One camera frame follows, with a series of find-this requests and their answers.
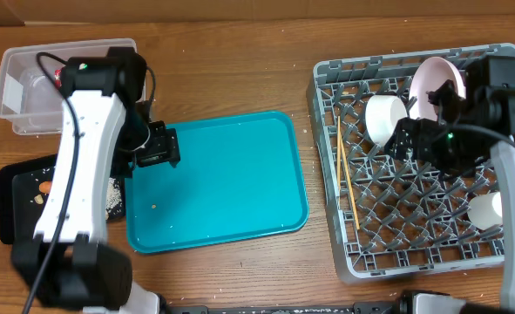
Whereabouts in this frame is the rice pile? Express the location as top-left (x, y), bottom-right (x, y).
top-left (105, 178), bottom-right (125, 221)

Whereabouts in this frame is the white cup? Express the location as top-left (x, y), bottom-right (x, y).
top-left (468, 192), bottom-right (503, 230)

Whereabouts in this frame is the wooden chopstick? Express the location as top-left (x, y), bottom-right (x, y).
top-left (335, 116), bottom-right (341, 206)
top-left (337, 132), bottom-right (361, 231)

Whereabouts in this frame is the orange carrot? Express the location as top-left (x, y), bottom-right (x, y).
top-left (38, 181), bottom-right (52, 195)

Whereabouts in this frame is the peanut shells pile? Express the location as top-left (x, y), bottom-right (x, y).
top-left (34, 195), bottom-right (44, 205)

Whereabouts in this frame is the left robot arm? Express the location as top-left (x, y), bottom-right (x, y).
top-left (11, 46), bottom-right (180, 313)

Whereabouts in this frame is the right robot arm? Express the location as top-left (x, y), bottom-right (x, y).
top-left (384, 55), bottom-right (515, 313)

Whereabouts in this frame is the grey dishwasher rack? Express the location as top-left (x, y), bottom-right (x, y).
top-left (307, 43), bottom-right (515, 283)

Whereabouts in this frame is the teal serving tray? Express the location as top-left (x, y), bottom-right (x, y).
top-left (125, 111), bottom-right (309, 254)

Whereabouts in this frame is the clear plastic bin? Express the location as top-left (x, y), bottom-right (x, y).
top-left (0, 38), bottom-right (137, 135)

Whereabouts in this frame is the black tray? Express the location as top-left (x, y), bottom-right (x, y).
top-left (0, 153), bottom-right (126, 245)

